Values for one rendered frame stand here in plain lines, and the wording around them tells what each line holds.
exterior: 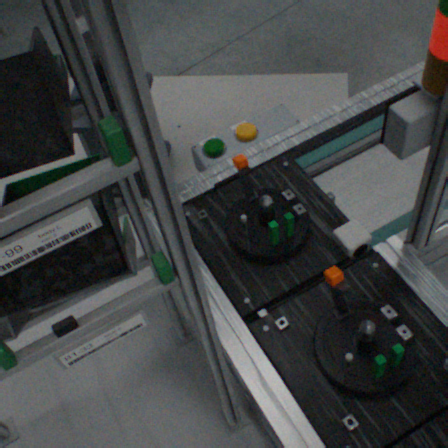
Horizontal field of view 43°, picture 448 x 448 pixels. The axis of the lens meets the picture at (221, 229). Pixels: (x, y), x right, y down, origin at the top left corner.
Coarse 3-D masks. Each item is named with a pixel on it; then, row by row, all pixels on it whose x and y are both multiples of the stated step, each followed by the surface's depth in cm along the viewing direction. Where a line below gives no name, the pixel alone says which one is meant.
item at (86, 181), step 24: (72, 120) 55; (96, 168) 38; (120, 168) 39; (48, 192) 37; (72, 192) 38; (24, 216) 37; (120, 216) 68; (144, 288) 51; (168, 288) 52; (96, 312) 50; (120, 312) 51; (48, 336) 49; (72, 336) 50; (24, 360) 49
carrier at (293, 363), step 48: (384, 288) 86; (288, 336) 84; (336, 336) 81; (384, 336) 80; (432, 336) 81; (288, 384) 80; (336, 384) 78; (384, 384) 76; (432, 384) 77; (336, 432) 75; (384, 432) 74
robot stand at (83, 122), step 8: (152, 80) 108; (72, 96) 106; (112, 112) 102; (80, 120) 102; (88, 120) 102; (120, 120) 101; (80, 128) 101; (88, 128) 101; (80, 136) 106; (88, 136) 104; (96, 136) 104; (88, 144) 106; (96, 144) 106; (128, 144) 105; (168, 144) 122; (88, 152) 109; (96, 152) 108; (168, 152) 121; (136, 176) 112; (112, 184) 115; (144, 192) 115
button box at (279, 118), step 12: (276, 108) 113; (288, 108) 112; (252, 120) 111; (264, 120) 111; (276, 120) 111; (288, 120) 110; (228, 132) 110; (264, 132) 109; (276, 132) 109; (228, 144) 109; (240, 144) 108; (252, 144) 108; (204, 156) 107; (216, 156) 107; (228, 156) 107; (204, 168) 107
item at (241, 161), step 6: (240, 156) 91; (234, 162) 91; (240, 162) 91; (246, 162) 91; (240, 168) 91; (246, 168) 91; (240, 174) 93; (246, 174) 90; (246, 180) 93; (246, 186) 94; (246, 192) 95; (252, 192) 95
